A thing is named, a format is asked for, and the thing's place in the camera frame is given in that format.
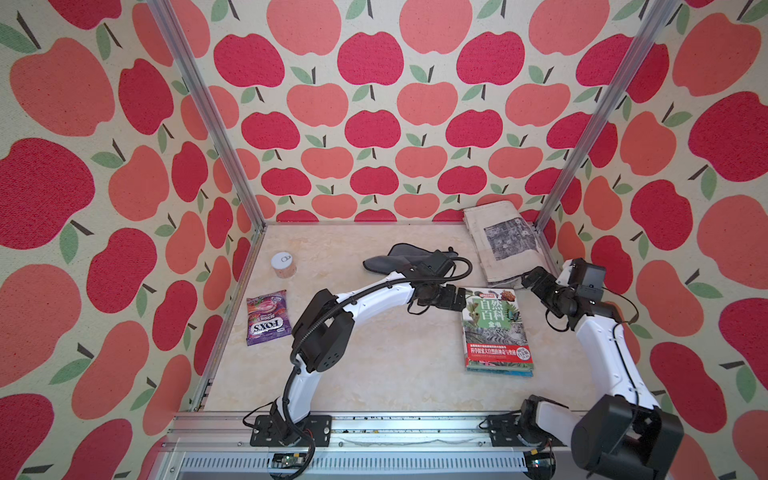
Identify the grey microfibre cloth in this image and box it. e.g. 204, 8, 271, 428
363, 243, 458, 278

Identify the red green book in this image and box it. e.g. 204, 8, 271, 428
462, 288, 534, 371

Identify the blue science book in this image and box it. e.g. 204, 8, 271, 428
466, 363, 534, 378

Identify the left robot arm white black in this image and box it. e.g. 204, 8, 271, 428
270, 250, 473, 437

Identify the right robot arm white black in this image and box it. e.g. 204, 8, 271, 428
518, 259, 684, 479

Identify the folded newspaper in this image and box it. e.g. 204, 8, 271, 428
463, 200, 546, 287

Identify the white round tape roll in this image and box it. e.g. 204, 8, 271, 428
270, 251, 297, 279

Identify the purple candy bag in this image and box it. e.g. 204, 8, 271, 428
246, 290, 292, 346

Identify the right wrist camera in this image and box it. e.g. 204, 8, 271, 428
557, 258, 606, 302

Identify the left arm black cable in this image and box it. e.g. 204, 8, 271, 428
281, 254, 475, 445

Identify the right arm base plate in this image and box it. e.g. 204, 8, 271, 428
478, 411, 564, 448

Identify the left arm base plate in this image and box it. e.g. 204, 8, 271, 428
250, 414, 333, 448

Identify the aluminium front rail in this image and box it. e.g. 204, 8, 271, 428
147, 411, 587, 479

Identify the right aluminium frame post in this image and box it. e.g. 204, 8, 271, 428
534, 0, 678, 234

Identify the aluminium frame post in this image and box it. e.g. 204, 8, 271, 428
534, 0, 678, 234
148, 0, 266, 234

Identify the left aluminium frame post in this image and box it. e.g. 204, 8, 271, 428
148, 0, 266, 234

